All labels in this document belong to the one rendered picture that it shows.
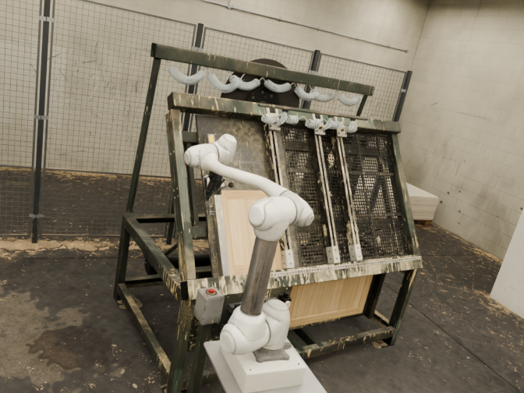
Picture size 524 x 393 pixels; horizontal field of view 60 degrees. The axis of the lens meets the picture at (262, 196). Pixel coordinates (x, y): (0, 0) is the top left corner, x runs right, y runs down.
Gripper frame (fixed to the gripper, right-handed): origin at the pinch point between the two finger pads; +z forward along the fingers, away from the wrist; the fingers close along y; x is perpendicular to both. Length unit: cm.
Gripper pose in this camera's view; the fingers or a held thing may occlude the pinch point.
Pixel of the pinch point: (208, 194)
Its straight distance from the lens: 261.3
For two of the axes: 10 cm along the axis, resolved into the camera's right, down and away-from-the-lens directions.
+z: -3.4, 7.1, 6.2
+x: 2.7, 7.0, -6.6
